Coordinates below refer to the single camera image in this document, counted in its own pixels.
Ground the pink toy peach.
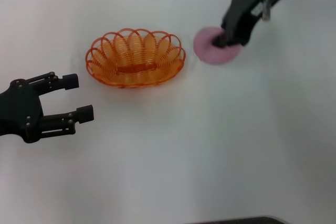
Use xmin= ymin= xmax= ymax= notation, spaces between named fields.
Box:
xmin=193 ymin=26 xmax=242 ymax=65

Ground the orange plastic wire basket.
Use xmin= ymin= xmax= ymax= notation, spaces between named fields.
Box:
xmin=85 ymin=27 xmax=186 ymax=90

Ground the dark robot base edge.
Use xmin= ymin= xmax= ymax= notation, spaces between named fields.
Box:
xmin=183 ymin=216 xmax=287 ymax=224

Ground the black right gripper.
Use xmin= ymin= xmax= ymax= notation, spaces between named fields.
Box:
xmin=211 ymin=0 xmax=284 ymax=49

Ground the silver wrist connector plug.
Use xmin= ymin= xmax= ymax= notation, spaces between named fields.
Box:
xmin=262 ymin=0 xmax=271 ymax=22

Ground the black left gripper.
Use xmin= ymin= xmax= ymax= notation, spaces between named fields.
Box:
xmin=0 ymin=71 xmax=95 ymax=144

